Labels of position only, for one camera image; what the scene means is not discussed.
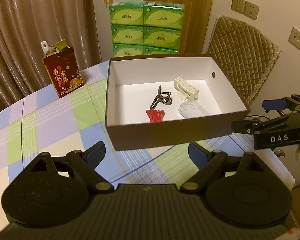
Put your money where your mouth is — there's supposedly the clear floss pick box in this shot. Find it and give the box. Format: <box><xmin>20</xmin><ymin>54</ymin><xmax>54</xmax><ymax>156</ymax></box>
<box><xmin>179</xmin><ymin>100</ymin><xmax>210</xmax><ymax>119</ymax></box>

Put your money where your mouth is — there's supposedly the red snack packet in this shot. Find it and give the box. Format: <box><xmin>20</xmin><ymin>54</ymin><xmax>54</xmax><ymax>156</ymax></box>
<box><xmin>146</xmin><ymin>109</ymin><xmax>165</xmax><ymax>122</ymax></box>

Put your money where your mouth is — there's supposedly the checkered tablecloth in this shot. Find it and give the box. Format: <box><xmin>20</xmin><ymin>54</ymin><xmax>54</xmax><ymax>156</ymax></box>
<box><xmin>0</xmin><ymin>60</ymin><xmax>296</xmax><ymax>228</ymax></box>

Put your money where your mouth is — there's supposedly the quilted chair cushion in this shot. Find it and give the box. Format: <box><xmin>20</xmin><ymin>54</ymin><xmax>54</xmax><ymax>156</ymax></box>
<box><xmin>206</xmin><ymin>15</ymin><xmax>281</xmax><ymax>103</ymax></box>

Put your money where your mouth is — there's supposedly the brown cardboard box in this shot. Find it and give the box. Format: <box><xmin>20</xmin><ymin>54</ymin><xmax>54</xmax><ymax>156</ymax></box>
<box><xmin>105</xmin><ymin>54</ymin><xmax>250</xmax><ymax>151</ymax></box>

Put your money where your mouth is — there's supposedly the red gift bag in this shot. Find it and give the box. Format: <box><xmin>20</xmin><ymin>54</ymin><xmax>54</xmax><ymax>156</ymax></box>
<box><xmin>40</xmin><ymin>39</ymin><xmax>84</xmax><ymax>98</ymax></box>

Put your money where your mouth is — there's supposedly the green tissue pack stack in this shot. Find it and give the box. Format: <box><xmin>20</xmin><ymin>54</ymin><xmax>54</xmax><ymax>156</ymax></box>
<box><xmin>109</xmin><ymin>2</ymin><xmax>184</xmax><ymax>57</ymax></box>

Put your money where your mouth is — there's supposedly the brown curtain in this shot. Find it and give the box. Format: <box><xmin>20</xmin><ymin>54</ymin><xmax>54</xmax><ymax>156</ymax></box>
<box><xmin>0</xmin><ymin>0</ymin><xmax>101</xmax><ymax>112</ymax></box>

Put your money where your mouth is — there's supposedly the single wall socket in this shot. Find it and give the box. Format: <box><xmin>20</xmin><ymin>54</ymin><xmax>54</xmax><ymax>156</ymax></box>
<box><xmin>288</xmin><ymin>27</ymin><xmax>300</xmax><ymax>50</ymax></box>

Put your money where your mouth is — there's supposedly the double wall socket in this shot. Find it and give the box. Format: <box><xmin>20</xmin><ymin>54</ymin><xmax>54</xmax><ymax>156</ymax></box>
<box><xmin>231</xmin><ymin>0</ymin><xmax>260</xmax><ymax>20</ymax></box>

